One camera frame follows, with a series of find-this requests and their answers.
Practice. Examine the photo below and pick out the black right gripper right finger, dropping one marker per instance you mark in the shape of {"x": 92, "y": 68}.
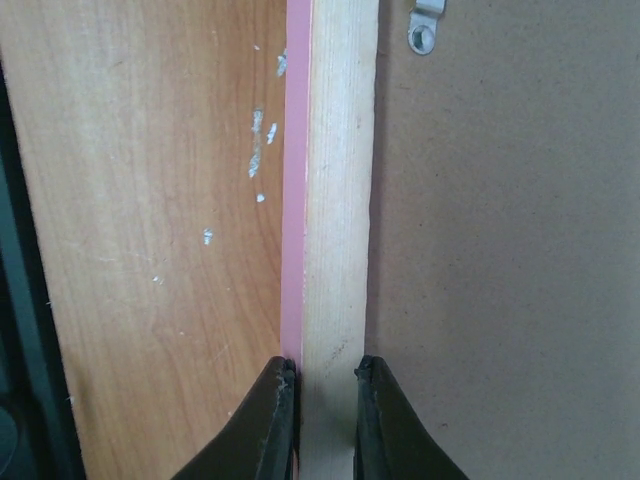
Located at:
{"x": 391, "y": 441}

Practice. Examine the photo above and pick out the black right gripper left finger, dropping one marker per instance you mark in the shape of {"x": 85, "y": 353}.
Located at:
{"x": 258, "y": 440}

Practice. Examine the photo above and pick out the pink wooden photo frame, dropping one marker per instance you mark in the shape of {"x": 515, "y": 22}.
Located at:
{"x": 472, "y": 217}

